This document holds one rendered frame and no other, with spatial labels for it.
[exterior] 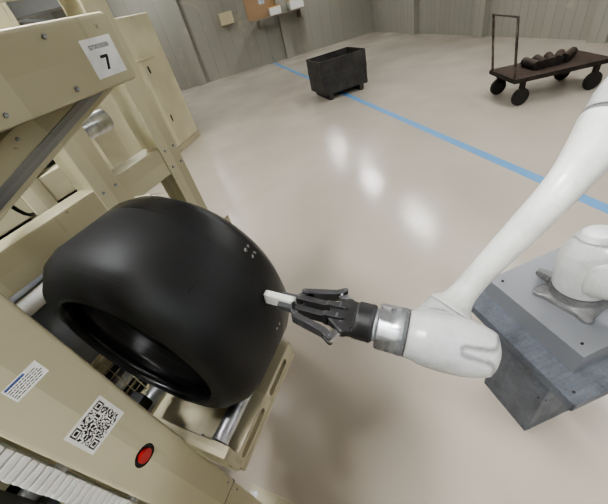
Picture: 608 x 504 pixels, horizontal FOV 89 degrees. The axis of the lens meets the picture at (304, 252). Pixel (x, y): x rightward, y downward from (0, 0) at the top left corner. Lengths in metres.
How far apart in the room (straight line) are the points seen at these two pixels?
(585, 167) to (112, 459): 0.98
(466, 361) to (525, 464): 1.29
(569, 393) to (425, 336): 0.76
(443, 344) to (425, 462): 1.24
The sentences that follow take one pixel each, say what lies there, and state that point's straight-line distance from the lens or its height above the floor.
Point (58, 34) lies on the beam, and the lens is 0.98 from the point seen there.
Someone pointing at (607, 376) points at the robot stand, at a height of 0.65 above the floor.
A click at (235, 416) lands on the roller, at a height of 0.92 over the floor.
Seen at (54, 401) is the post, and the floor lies 1.32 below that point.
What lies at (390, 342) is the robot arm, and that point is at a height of 1.21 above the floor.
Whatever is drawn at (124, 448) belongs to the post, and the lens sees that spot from 0.80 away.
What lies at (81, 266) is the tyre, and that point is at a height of 1.43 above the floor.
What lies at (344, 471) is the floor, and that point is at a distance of 1.78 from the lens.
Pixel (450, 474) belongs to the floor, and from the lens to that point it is 1.79.
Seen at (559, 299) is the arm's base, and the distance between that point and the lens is 1.34.
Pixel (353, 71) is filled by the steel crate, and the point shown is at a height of 0.36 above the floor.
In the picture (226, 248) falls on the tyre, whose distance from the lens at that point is 0.66.
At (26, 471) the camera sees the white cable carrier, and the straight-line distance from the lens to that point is 0.71.
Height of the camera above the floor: 1.72
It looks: 39 degrees down
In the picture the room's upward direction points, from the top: 16 degrees counter-clockwise
